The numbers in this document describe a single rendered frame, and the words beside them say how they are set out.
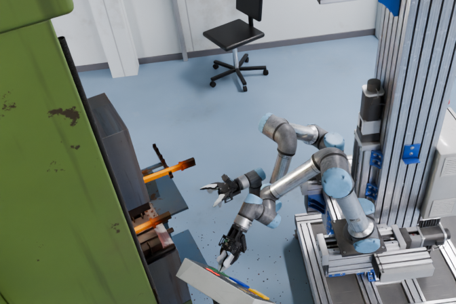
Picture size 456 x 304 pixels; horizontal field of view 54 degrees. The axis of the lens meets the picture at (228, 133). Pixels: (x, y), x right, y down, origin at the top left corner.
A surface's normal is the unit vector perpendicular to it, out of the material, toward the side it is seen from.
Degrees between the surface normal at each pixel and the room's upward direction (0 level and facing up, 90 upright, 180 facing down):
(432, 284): 0
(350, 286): 0
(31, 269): 90
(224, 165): 0
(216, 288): 30
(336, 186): 83
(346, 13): 90
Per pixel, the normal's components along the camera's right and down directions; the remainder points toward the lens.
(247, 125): -0.10, -0.77
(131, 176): 0.48, 0.51
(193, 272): -0.38, -0.39
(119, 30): 0.07, 0.62
